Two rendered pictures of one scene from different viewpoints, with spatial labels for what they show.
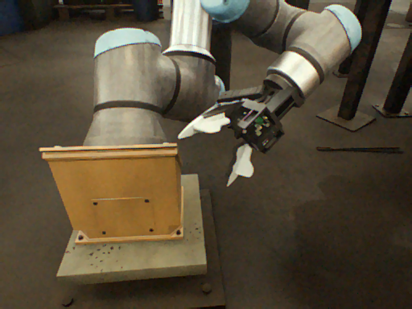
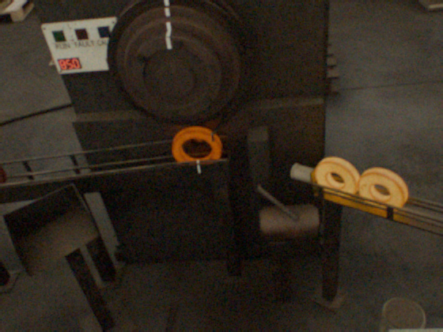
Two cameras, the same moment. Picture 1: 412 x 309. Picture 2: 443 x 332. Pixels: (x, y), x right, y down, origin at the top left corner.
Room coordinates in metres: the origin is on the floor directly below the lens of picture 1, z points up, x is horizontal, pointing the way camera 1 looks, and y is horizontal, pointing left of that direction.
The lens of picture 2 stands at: (0.47, 0.38, 1.79)
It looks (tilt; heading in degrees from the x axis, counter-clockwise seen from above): 39 degrees down; 281
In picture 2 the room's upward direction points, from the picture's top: 9 degrees counter-clockwise
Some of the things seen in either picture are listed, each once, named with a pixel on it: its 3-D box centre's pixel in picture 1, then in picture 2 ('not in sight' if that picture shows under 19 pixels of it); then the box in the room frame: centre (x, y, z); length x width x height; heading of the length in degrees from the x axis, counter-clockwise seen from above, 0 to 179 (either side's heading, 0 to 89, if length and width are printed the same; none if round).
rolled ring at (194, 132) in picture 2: not in sight; (197, 149); (0.83, -0.97, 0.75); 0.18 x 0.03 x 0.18; 4
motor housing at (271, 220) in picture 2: not in sight; (289, 254); (0.50, -0.86, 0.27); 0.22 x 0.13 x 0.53; 3
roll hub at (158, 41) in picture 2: not in sight; (176, 76); (0.83, -0.88, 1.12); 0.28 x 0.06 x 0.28; 3
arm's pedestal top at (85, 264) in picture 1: (141, 220); not in sight; (0.55, 0.17, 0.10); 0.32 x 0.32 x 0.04; 5
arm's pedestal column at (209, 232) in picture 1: (143, 235); not in sight; (0.55, 0.17, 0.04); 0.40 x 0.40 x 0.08; 5
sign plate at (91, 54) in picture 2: not in sight; (86, 47); (1.18, -1.06, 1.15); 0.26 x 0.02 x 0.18; 3
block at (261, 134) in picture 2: not in sight; (259, 157); (0.60, -1.00, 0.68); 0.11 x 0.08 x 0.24; 93
